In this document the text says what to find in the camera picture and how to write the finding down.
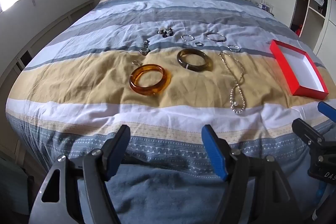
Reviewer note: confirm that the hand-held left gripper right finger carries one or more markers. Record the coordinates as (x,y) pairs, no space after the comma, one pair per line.
(214,150)

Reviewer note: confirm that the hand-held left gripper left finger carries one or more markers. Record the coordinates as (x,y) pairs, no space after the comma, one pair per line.
(118,155)

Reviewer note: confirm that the thin silver bangle with clasp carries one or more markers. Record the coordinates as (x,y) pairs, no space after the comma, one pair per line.
(216,39)

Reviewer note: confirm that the red cardboard box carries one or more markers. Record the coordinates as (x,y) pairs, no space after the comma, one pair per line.
(296,69)

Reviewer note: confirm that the olive brown bangle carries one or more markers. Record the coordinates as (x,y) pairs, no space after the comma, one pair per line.
(181,61)

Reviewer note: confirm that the amber resin bangle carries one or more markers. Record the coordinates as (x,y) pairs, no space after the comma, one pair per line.
(134,85)

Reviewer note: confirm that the striped duvet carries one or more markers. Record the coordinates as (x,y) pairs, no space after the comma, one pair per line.
(78,82)

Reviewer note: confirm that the red item in wardrobe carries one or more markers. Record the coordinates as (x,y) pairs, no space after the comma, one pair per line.
(298,30)

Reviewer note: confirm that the cluster of dark earrings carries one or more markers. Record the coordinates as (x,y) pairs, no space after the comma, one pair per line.
(165,32)

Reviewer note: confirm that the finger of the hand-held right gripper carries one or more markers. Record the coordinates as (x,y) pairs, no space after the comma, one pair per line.
(328,111)
(308,133)

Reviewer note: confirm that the silver pendant brooch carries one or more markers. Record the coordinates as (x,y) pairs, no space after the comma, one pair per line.
(144,50)

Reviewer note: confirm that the small items on nightstand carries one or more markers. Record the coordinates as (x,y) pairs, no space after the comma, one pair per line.
(265,6)

